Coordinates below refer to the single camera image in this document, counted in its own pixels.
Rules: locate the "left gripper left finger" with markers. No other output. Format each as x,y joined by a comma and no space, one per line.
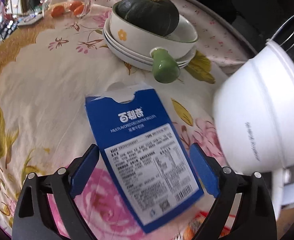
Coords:
33,218

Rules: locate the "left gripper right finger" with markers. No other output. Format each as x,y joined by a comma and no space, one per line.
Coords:
242,208

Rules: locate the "blue biscuit box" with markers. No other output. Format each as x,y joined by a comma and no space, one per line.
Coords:
143,154

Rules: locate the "floral tablecloth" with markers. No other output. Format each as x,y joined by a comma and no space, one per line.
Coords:
47,70

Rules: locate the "white electric cooking pot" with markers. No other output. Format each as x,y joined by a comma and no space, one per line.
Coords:
253,112

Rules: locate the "orange cherry tomato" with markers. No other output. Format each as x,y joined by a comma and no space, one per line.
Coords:
57,11
73,5
78,11

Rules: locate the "dark green pumpkin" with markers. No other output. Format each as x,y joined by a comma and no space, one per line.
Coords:
160,17

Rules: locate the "white bowl green handle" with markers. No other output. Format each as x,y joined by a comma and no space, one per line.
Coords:
163,50

